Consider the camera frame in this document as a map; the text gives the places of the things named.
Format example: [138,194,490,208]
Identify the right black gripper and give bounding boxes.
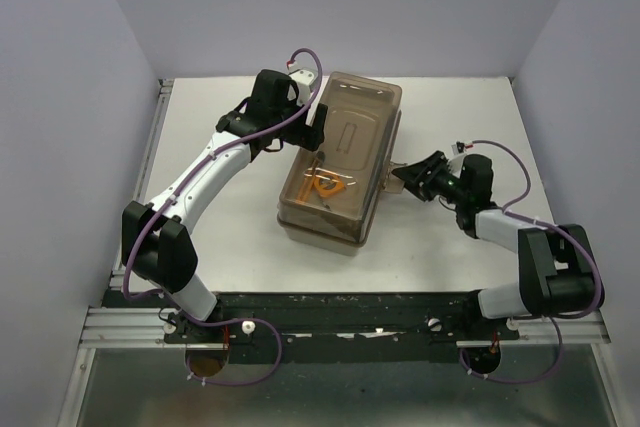
[392,150,468,205]

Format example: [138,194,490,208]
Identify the orange black utility knife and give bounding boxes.
[296,151,325,203]

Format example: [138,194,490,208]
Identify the orange tape measure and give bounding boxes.
[313,173,346,199]

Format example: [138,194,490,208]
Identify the beige tool box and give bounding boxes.
[277,72,402,256]

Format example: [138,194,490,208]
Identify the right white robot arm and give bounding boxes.
[392,151,604,339]

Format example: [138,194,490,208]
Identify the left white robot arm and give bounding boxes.
[121,65,327,342]

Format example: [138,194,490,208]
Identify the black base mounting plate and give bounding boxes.
[102,291,519,365]

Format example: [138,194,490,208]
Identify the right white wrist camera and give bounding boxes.
[447,141,474,174]

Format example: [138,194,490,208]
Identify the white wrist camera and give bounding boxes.
[287,61,318,105]
[447,141,474,174]

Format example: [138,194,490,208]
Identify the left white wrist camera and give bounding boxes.
[287,61,318,105]

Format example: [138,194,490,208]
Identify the aluminium extrusion rail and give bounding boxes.
[78,306,174,349]

